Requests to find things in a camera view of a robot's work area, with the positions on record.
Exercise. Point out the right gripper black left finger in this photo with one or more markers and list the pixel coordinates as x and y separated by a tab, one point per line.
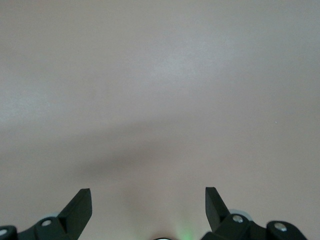
75	215

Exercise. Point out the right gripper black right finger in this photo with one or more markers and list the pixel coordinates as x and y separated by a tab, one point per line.
216	215

